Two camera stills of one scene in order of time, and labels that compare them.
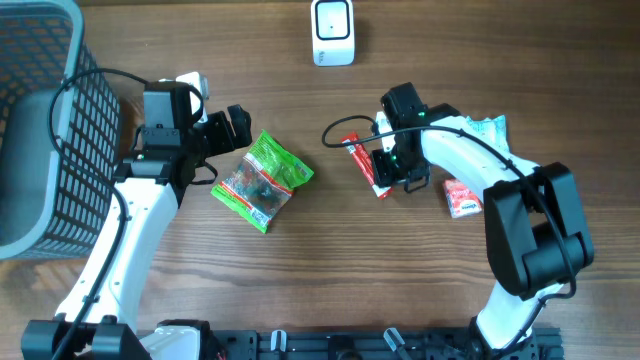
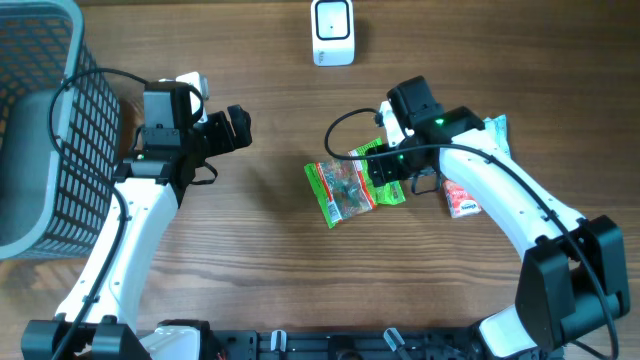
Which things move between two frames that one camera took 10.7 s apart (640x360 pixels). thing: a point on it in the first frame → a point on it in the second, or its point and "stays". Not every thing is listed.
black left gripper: x=226 y=142 stays
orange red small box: x=461 y=199 stays
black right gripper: x=386 y=175 stays
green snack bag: x=262 y=182 → x=342 y=187
